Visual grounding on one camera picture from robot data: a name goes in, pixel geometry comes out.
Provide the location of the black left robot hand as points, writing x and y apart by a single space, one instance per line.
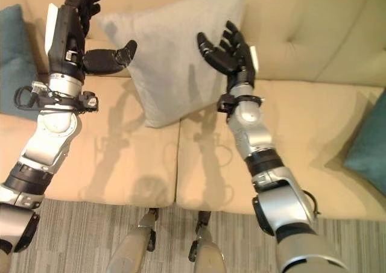
64 35

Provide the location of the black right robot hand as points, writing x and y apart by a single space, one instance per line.
230 57

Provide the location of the light grey square cushion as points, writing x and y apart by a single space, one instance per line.
181 59

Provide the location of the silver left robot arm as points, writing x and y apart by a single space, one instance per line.
45 134

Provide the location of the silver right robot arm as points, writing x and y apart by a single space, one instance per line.
271 179

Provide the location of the cream leather sofa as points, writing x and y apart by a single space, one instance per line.
301 104

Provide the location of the teal cushion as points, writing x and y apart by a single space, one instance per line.
13 59
368 143

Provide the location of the silver right robot leg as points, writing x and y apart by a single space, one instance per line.
205 246

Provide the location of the silver robot leg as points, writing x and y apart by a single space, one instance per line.
132 243
205 246

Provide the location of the silver left robot leg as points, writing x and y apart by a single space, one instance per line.
132 243

